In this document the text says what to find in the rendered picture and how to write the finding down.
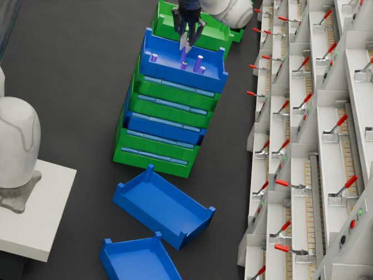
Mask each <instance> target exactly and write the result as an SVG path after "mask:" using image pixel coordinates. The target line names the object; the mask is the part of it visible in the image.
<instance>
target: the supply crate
mask: <svg viewBox="0 0 373 280"><path fill-rule="evenodd" d="M151 33H152V29H151V28H148V27H147V28H146V31H145V35H144V38H143V41H142V45H141V52H140V67H139V73H141V74H145V75H148V76H152V77H157V78H160V79H164V80H167V81H172V82H176V83H180V84H184V85H187V86H191V87H195V88H200V89H204V90H207V91H211V92H215V93H219V94H221V93H222V91H223V88H224V85H225V82H226V80H227V78H228V72H225V70H224V61H223V54H224V52H225V48H222V47H219V50H218V52H214V51H210V50H207V49H203V48H199V47H195V46H192V47H191V50H190V51H189V52H188V53H187V55H186V58H185V62H186V63H187V66H186V69H185V70H183V69H180V68H181V65H182V62H180V61H179V60H180V57H181V55H182V51H183V49H182V50H179V48H180V42H177V41H172V40H169V39H166V38H162V37H158V36H154V35H151ZM153 54H156V55H157V56H158V57H157V60H156V62H152V61H151V58H152V55H153ZM198 56H202V57H203V59H202V62H201V64H200V67H204V68H205V71H204V74H199V70H200V67H199V70H198V72H197V73H195V72H193V69H194V66H195V63H196V60H197V58H198Z"/></svg>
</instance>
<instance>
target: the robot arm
mask: <svg viewBox="0 0 373 280"><path fill-rule="evenodd" d="M22 1H23V0H0V64H1V61H2V58H3V55H4V52H5V50H6V47H7V44H8V41H9V38H10V36H11V33H12V29H13V26H14V24H15V21H16V18H17V15H18V12H19V9H20V7H21V4H22ZM177 1H178V3H179V8H178V7H177V6H175V7H174V8H173V9H172V10H171V12H172V15H173V21H174V31H175V32H178V33H179V41H180V48H179V50H182V49H183V48H184V46H185V44H186V50H185V53H186V54H187V53H188V52H189V51H190V50H191V47H192V45H193V44H194V42H196V41H197V40H198V39H199V38H200V36H201V33H202V31H203V28H204V27H205V26H206V24H207V22H206V21H204V22H203V21H202V20H201V16H200V13H201V8H202V9H203V10H204V11H205V12H206V13H207V14H209V15H210V16H212V17H213V18H214V19H216V20H217V21H218V22H221V23H222V24H224V25H225V26H227V27H230V28H234V29H238V28H242V27H244V26H245V25H246V24H247V23H248V22H249V21H250V19H251V18H252V15H253V7H252V5H251V3H250V1H249V0H177ZM180 17H181V20H180ZM197 22H198V23H199V24H198V29H197V31H196V33H195V24H196V23H197ZM187 23H188V27H189V38H188V39H187V32H186V27H187ZM4 80H5V76H4V73H3V71H2V69H1V67H0V207H3V208H7V209H9V210H11V211H13V212H14V213H17V214H21V213H23V212H24V211H25V207H26V202H27V200H28V198H29V196H30V195H31V193H32V191H33V188H34V186H35V185H36V183H37V182H39V181H40V180H41V178H42V174H41V172H40V171H36V170H34V168H35V166H36V162H37V157H38V152H39V146H40V141H41V126H40V122H39V118H38V116H37V113H36V111H35V110H34V108H33V107H32V106H31V105H30V104H29V103H27V102H25V101H24V100H21V99H19V98H15V97H4Z"/></svg>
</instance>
